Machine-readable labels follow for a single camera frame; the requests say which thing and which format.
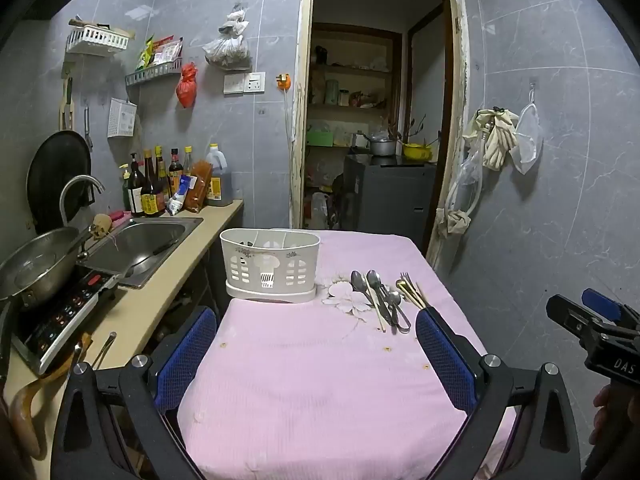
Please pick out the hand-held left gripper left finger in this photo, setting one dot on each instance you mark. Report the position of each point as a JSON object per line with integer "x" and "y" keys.
{"x": 185, "y": 360}

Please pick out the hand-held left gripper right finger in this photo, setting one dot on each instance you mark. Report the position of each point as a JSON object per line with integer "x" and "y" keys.
{"x": 445, "y": 360}

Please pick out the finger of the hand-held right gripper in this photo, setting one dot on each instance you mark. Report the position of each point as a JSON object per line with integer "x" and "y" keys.
{"x": 602, "y": 304}
{"x": 570, "y": 312}

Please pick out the wooden chopstick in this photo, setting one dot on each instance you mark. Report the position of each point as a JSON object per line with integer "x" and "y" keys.
{"x": 416, "y": 296}
{"x": 424, "y": 300}
{"x": 380, "y": 318}
{"x": 373, "y": 304}

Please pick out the small steel spoon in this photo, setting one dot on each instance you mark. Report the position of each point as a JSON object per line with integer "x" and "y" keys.
{"x": 395, "y": 298}

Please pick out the gold spoon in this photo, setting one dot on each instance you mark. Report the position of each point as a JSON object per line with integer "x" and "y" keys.
{"x": 401, "y": 286}

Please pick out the white plastic utensil holder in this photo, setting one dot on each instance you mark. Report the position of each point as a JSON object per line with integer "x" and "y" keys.
{"x": 270, "y": 265}

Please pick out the person's right hand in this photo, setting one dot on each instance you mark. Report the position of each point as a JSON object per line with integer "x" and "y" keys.
{"x": 606, "y": 412}

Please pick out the beige kitchen counter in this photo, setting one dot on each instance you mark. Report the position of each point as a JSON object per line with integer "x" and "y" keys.
{"x": 145, "y": 310}

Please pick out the steel sink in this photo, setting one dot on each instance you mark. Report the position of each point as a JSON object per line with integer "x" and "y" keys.
{"x": 145, "y": 245}

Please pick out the pink floral tablecloth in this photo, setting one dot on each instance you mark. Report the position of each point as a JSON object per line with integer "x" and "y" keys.
{"x": 320, "y": 385}

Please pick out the black induction cooker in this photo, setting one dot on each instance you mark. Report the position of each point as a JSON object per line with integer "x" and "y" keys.
{"x": 60, "y": 315}

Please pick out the beige knotted cloth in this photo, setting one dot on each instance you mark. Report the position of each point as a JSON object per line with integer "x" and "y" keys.
{"x": 454, "y": 222}

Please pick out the beige loofah sponge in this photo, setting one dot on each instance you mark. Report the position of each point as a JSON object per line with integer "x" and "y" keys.
{"x": 101, "y": 225}

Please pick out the brown curved wooden spatula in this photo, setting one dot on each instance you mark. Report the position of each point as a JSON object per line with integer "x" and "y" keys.
{"x": 30, "y": 400}

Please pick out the blue white packet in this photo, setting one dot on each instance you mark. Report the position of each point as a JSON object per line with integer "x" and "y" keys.
{"x": 179, "y": 197}

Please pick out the brown cap soy sauce bottle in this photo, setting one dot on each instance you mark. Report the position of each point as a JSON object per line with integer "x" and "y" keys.
{"x": 151, "y": 195}

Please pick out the dark grey cabinet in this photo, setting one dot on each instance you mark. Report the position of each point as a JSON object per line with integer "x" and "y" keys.
{"x": 390, "y": 195}

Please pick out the dark pump bottle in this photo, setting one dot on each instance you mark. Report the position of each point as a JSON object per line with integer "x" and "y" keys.
{"x": 135, "y": 190}

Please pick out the steel wok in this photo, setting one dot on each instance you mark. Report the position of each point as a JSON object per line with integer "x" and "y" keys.
{"x": 35, "y": 265}

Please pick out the white mesh bag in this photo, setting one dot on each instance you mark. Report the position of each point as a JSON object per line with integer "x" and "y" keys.
{"x": 527, "y": 140}

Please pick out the green pump bottle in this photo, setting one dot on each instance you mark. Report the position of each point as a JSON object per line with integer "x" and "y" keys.
{"x": 125, "y": 190}

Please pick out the large cooking oil jug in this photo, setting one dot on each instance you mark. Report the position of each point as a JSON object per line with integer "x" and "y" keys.
{"x": 220, "y": 180}

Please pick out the red cap dark sauce bottle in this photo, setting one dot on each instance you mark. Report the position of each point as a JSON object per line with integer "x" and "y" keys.
{"x": 175, "y": 172}

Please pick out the beige rubber gloves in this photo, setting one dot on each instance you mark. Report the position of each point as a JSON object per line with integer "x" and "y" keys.
{"x": 495, "y": 140}

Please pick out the yellow cap dark sauce bottle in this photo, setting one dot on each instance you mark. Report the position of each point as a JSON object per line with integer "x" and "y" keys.
{"x": 161, "y": 167}

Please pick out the white plastic bag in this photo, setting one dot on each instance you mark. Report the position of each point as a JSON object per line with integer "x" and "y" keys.
{"x": 317, "y": 210}

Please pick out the clear bottle yellow cap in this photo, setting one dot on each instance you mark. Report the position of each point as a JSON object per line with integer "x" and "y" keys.
{"x": 188, "y": 162}

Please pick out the steel faucet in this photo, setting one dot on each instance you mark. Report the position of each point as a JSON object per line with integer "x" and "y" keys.
{"x": 67, "y": 195}

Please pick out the yellow bowl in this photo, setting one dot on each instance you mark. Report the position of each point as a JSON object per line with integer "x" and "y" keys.
{"x": 416, "y": 152}

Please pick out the steel pot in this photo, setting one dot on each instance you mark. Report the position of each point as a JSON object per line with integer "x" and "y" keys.
{"x": 382, "y": 147}

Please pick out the black round pan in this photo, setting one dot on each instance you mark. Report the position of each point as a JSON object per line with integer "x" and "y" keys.
{"x": 55, "y": 175}

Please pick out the dried plant branches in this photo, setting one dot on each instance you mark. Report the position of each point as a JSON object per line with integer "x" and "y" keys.
{"x": 410, "y": 132}

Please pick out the small white hanging basket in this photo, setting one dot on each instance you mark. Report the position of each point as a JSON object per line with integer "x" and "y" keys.
{"x": 121, "y": 119}

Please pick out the metal peeler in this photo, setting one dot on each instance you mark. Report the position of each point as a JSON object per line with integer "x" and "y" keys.
{"x": 88, "y": 127}

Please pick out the green box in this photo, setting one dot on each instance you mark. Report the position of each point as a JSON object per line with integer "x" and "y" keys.
{"x": 320, "y": 138}

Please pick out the red plastic bag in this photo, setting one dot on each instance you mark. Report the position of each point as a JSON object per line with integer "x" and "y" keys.
{"x": 186, "y": 85}

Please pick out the pale wooden spatula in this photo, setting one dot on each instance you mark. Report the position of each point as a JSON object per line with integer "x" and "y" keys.
{"x": 67, "y": 105}

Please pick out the green jar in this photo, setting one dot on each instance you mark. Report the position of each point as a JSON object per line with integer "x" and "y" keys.
{"x": 331, "y": 92}

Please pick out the orange plug holder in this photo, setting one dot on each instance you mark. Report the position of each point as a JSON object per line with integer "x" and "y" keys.
{"x": 284, "y": 82}

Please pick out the wooden shelf unit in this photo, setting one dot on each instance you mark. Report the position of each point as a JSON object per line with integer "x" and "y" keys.
{"x": 350, "y": 70}

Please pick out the clear bag of dried goods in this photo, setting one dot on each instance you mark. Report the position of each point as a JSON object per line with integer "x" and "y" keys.
{"x": 227, "y": 47}

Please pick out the wooden rolling pin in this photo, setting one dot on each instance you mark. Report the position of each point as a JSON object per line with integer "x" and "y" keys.
{"x": 82, "y": 23}

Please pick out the worn wooden door frame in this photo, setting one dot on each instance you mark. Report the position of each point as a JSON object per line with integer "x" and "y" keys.
{"x": 462, "y": 110}

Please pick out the white wall switch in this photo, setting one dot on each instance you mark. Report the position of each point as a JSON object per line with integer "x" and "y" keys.
{"x": 233, "y": 84}

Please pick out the white wall socket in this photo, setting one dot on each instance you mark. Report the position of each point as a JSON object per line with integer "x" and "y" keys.
{"x": 254, "y": 82}

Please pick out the grey wall rack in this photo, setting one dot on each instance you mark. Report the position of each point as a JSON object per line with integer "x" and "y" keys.
{"x": 152, "y": 72}

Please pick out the white slotted wall basket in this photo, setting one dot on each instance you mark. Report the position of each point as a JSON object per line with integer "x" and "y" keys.
{"x": 97, "y": 40}

